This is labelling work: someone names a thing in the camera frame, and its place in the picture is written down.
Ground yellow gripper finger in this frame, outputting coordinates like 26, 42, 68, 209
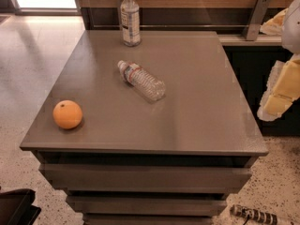
260, 8, 288, 36
257, 54, 300, 122

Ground black bin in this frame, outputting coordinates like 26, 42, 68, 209
0, 188, 41, 225

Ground metal wall bracket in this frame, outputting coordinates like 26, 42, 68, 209
243, 0, 271, 41

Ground striped power strip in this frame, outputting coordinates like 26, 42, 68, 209
230, 204, 278, 225

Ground orange fruit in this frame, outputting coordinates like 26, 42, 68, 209
52, 100, 83, 129

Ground metal wall rail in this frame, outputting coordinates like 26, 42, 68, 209
91, 24, 248, 29

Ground clear ribbed water bottle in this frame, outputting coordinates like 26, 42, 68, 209
117, 60, 166, 101

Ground tall labelled water bottle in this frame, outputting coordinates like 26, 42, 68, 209
120, 0, 141, 47

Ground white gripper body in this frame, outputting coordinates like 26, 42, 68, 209
281, 0, 300, 53

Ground grey drawer cabinet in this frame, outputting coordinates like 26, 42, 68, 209
22, 31, 267, 225

